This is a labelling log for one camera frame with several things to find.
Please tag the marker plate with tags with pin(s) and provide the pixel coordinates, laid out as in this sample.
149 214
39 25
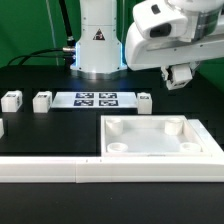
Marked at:
95 100

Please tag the white square table top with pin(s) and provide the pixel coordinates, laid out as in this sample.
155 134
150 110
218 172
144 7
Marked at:
147 136

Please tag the white block at left edge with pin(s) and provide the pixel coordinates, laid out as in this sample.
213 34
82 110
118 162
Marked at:
1 128

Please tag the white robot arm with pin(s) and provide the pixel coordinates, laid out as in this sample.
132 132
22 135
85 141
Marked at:
99 53

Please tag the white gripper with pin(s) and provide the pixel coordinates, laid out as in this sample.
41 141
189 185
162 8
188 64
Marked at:
172 32

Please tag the white L-shaped obstacle fence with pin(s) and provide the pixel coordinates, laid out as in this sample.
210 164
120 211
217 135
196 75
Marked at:
118 169

